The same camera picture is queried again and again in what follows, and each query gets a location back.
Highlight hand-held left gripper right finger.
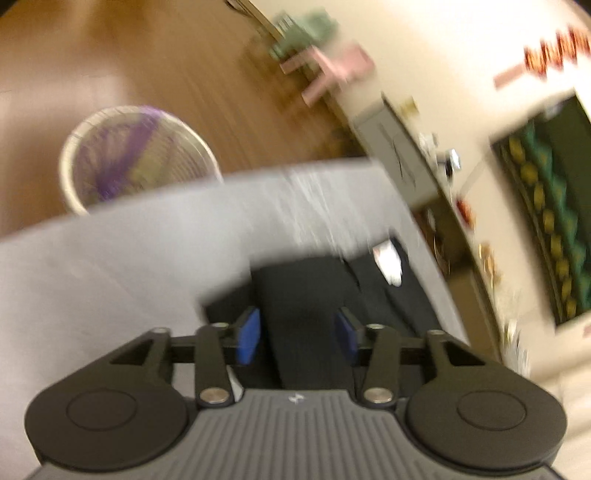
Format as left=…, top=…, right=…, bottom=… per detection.
left=334, top=307, right=488, bottom=409

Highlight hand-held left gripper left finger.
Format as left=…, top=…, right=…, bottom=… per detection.
left=108, top=307, right=262, bottom=408

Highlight black pants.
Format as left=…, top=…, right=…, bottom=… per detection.
left=202, top=228, right=440, bottom=389

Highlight grey media cabinet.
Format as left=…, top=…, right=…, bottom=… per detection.
left=352, top=92, right=532, bottom=370

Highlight purple cloth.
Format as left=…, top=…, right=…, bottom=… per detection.
left=90, top=106, right=163, bottom=204

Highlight white laundry basket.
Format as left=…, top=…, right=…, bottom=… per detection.
left=58, top=105, right=225, bottom=217

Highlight pink plastic chair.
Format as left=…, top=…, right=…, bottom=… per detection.
left=281, top=44, right=376, bottom=108

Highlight green plastic chair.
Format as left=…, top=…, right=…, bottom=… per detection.
left=269, top=9, right=336, bottom=62

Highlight dark green yellow wall hanging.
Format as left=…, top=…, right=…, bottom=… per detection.
left=489, top=95, right=591, bottom=329

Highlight red wall decoration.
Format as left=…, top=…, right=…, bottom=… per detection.
left=492, top=27, right=591, bottom=92

